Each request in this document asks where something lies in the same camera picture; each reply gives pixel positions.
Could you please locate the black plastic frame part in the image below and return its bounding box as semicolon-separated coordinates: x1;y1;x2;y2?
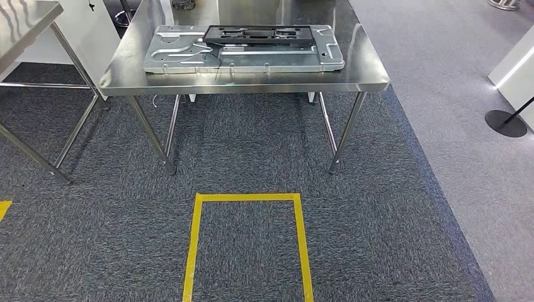
202;24;315;47

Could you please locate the stainless steel workbench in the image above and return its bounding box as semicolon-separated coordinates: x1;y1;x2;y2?
98;0;391;176

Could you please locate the stamped grey metal panel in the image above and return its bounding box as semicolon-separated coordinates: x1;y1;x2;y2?
143;24;346;75

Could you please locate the metal stanchion pole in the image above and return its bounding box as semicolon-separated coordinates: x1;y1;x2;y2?
113;0;135;29

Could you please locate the white box table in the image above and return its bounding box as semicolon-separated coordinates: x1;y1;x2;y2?
0;0;122;101

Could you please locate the black stanchion with round base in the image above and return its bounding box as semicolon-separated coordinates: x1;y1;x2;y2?
484;96;534;138

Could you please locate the white cabinet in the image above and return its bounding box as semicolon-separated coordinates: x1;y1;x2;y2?
488;25;534;132

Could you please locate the stainless steel table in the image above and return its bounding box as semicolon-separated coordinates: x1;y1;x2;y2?
0;0;110;185

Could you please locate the thin black wire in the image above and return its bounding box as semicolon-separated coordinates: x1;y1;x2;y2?
203;42;223;82

